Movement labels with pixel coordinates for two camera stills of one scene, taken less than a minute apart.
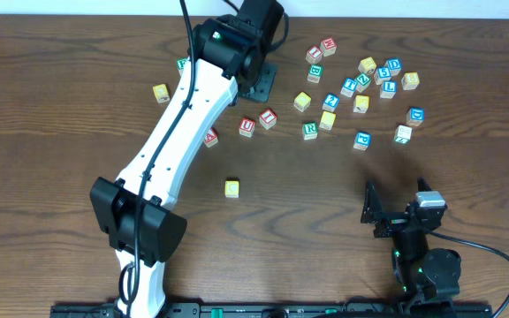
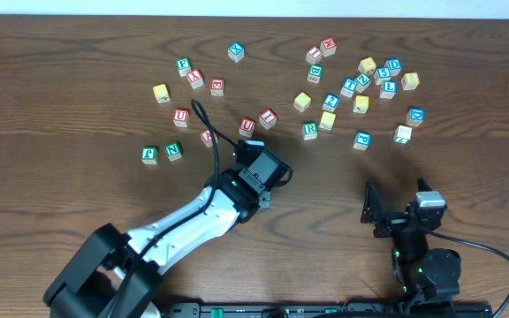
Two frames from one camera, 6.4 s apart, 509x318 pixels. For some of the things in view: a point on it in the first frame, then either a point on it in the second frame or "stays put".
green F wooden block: [180, 65] stays put
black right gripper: [396, 222] stays put
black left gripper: [260, 84] to [284, 172]
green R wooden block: [310, 131] stays put
